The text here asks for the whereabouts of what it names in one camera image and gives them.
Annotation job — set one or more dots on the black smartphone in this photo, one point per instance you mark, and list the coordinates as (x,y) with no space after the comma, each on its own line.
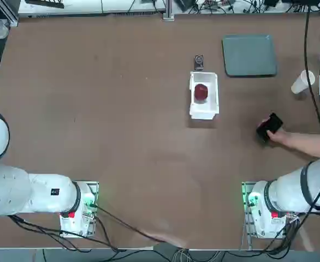
(272,124)

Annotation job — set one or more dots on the red apple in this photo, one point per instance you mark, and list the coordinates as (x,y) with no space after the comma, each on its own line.
(201,92)

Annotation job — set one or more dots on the person's forearm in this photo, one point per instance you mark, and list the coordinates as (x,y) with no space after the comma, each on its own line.
(307,143)

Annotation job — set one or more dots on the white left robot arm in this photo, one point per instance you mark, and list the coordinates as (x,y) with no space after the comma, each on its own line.
(40,196)

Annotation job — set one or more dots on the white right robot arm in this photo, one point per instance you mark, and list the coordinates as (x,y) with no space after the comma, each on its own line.
(285,196)

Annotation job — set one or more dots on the white plastic box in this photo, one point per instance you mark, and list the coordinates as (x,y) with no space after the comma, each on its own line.
(203,109)

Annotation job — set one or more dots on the gray tray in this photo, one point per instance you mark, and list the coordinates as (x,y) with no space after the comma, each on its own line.
(248,54)

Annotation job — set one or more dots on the beige paper cup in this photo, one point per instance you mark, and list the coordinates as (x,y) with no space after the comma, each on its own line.
(302,82)

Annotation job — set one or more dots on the aluminium profile post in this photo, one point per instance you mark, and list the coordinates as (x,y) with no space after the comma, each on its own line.
(168,11)

